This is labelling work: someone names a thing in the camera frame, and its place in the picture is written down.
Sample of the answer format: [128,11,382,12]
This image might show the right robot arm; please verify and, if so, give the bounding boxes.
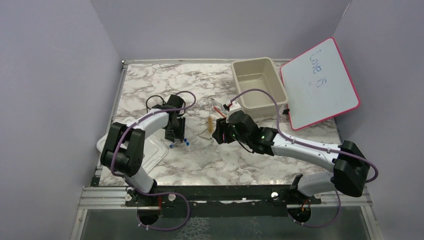
[212,110,370,204]

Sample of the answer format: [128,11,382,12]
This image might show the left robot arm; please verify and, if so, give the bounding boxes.
[100,94,186,206]

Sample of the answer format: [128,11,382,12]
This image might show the white plastic bin lid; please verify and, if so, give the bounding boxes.
[96,116,168,174]

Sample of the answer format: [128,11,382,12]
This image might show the tan bristle test tube brush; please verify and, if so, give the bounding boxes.
[207,100,215,135]

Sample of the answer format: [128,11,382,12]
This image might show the red plastic spatula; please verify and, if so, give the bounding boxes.
[213,106,226,118]

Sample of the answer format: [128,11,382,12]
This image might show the clear plastic pipettes bundle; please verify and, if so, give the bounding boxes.
[208,97,227,108]

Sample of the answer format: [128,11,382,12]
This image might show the beige plastic bin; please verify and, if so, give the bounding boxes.
[231,57,289,119]

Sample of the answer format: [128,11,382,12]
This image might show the pink framed whiteboard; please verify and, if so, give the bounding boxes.
[279,37,361,131]

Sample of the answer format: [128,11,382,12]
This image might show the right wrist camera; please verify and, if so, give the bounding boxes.
[223,101,242,117]

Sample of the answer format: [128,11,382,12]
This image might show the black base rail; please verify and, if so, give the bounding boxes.
[125,184,321,218]

